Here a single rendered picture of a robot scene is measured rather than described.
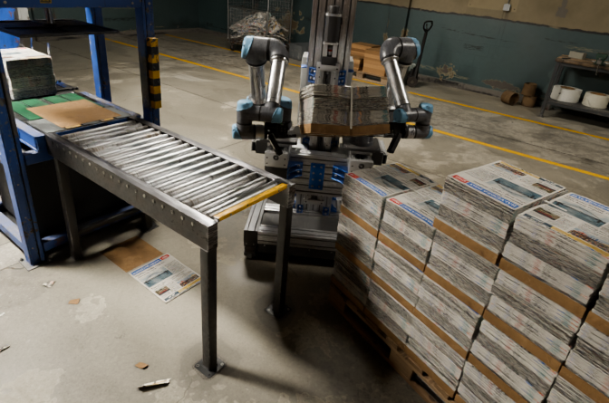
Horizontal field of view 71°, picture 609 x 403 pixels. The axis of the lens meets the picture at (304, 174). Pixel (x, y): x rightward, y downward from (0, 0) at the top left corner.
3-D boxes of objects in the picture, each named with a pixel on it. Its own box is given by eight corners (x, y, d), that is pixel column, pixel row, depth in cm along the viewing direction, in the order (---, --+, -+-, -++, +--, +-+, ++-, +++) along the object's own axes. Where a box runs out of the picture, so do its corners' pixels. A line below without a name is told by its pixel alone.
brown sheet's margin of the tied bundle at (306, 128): (325, 135, 223) (326, 127, 223) (343, 135, 196) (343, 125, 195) (295, 133, 220) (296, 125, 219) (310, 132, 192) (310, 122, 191)
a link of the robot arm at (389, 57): (380, 32, 222) (405, 119, 212) (397, 32, 227) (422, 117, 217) (369, 43, 233) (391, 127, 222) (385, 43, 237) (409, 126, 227)
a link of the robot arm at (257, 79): (270, 121, 256) (268, 47, 211) (246, 119, 256) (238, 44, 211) (273, 107, 263) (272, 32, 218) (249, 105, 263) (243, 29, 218)
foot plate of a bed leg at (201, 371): (230, 363, 204) (230, 362, 204) (207, 383, 194) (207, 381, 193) (211, 349, 211) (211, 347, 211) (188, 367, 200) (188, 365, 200)
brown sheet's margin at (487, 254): (487, 206, 193) (489, 197, 191) (549, 237, 172) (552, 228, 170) (431, 225, 173) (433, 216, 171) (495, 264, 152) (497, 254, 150)
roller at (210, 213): (279, 190, 208) (280, 181, 206) (205, 227, 173) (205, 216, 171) (272, 187, 211) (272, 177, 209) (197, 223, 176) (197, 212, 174)
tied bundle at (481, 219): (486, 206, 194) (500, 160, 184) (549, 239, 172) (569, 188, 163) (431, 227, 173) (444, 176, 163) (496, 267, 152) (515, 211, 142)
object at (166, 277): (206, 279, 258) (206, 278, 257) (166, 303, 236) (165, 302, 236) (167, 254, 277) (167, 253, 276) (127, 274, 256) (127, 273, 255)
